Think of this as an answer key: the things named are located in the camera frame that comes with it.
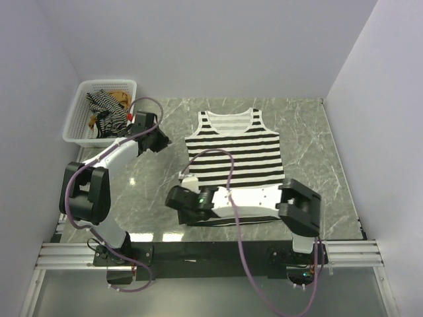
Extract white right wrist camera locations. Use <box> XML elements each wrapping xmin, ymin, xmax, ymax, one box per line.
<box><xmin>178</xmin><ymin>172</ymin><xmax>200</xmax><ymax>194</ymax></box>

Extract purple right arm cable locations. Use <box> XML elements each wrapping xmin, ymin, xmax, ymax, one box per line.
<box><xmin>183</xmin><ymin>149</ymin><xmax>327</xmax><ymax>313</ymax></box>

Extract white plastic basket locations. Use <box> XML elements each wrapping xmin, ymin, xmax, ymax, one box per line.
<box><xmin>62</xmin><ymin>79</ymin><xmax>137</xmax><ymax>147</ymax></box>

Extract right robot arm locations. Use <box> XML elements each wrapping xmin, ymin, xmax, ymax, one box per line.
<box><xmin>165</xmin><ymin>177</ymin><xmax>321</xmax><ymax>264</ymax></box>

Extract striped tank tops in basket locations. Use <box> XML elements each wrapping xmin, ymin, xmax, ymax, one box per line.
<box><xmin>85</xmin><ymin>89</ymin><xmax>130</xmax><ymax>139</ymax></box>

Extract mustard garment in basket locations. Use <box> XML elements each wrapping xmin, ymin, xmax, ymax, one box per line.
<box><xmin>88</xmin><ymin>91</ymin><xmax>133</xmax><ymax>131</ymax></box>

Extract black base beam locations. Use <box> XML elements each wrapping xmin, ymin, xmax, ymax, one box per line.
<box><xmin>92</xmin><ymin>240</ymin><xmax>331</xmax><ymax>285</ymax></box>

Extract black white striped tank top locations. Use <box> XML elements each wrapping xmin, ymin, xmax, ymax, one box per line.
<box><xmin>177</xmin><ymin>108</ymin><xmax>286</xmax><ymax>229</ymax></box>

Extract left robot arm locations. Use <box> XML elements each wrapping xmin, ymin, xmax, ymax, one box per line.
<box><xmin>59</xmin><ymin>111</ymin><xmax>170</xmax><ymax>265</ymax></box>

